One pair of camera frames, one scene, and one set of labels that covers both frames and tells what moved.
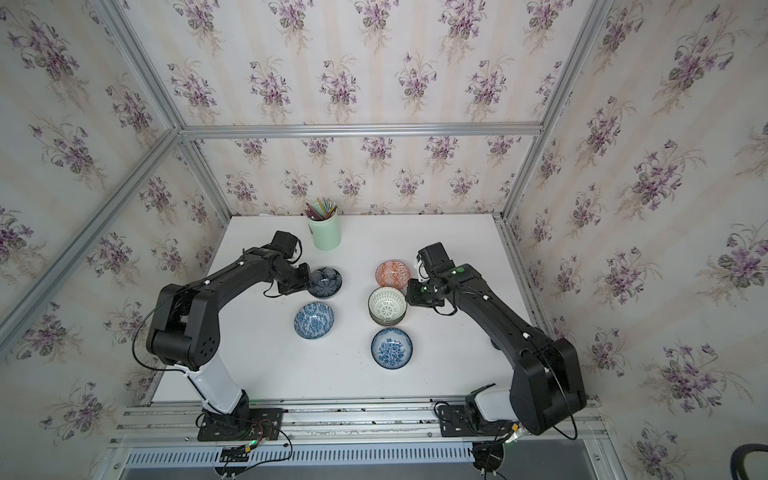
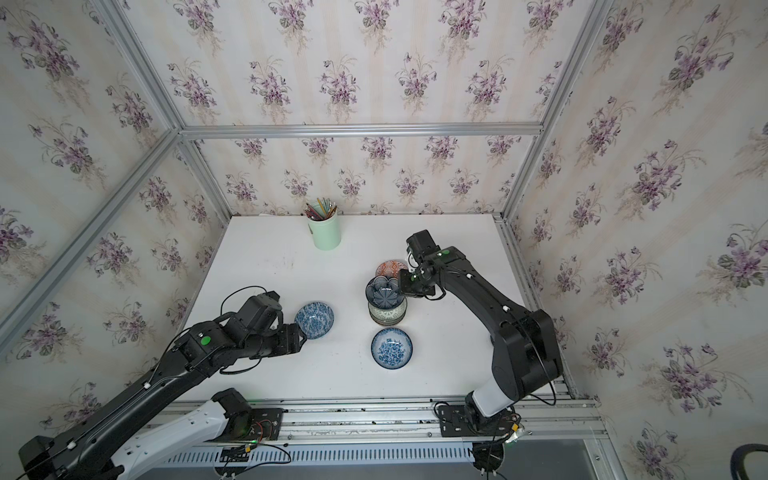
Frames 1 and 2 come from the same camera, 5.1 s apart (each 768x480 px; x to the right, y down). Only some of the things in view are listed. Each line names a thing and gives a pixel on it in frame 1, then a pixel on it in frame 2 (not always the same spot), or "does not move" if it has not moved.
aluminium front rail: [318, 420] does not move
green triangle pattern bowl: [387, 306] does not move
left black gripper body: [296, 280] → [275, 344]
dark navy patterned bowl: [325, 282] → [383, 292]
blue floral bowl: [392, 348] does not move
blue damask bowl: [314, 320] does not move
